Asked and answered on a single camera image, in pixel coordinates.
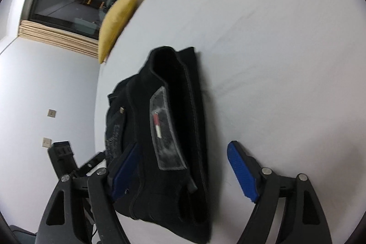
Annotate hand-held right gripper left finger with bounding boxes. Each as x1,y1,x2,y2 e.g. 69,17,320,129
36,142,141,244

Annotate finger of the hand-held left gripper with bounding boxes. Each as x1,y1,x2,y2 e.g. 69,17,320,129
76,151,107,176

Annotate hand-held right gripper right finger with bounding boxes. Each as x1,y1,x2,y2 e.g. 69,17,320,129
227,140,332,244

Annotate black pants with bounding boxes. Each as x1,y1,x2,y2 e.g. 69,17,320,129
104,46,213,244

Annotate wooden window sill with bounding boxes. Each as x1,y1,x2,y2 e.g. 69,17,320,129
18,20,100,58

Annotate white bed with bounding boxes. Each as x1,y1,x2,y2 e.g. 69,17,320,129
93,0,366,244

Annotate yellow pillow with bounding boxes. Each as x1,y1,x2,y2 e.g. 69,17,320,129
98,0,140,64

